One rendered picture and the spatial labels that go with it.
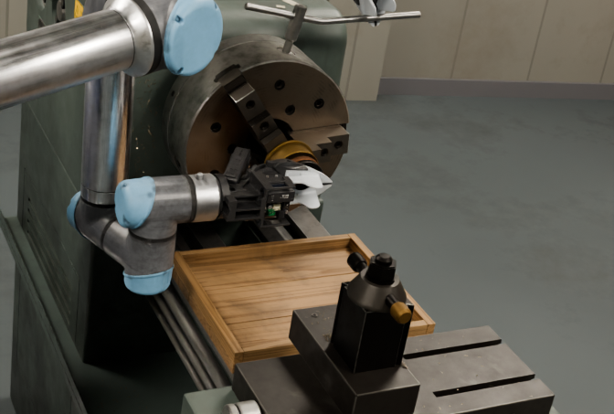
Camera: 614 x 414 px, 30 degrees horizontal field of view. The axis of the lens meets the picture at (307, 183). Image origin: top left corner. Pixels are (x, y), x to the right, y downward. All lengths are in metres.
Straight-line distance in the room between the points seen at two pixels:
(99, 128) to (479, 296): 2.24
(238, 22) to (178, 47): 0.53
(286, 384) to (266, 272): 0.44
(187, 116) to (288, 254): 0.32
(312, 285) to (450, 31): 3.38
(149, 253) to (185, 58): 0.34
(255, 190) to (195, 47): 0.31
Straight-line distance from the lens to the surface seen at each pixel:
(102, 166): 1.82
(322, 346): 1.60
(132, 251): 1.79
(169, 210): 1.75
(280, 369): 1.63
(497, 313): 3.76
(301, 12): 1.97
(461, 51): 5.34
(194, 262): 2.00
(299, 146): 1.92
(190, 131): 1.94
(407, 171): 4.55
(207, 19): 1.60
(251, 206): 1.79
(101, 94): 1.77
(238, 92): 1.92
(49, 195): 2.46
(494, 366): 1.74
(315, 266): 2.05
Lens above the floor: 1.93
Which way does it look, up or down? 27 degrees down
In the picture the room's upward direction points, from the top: 9 degrees clockwise
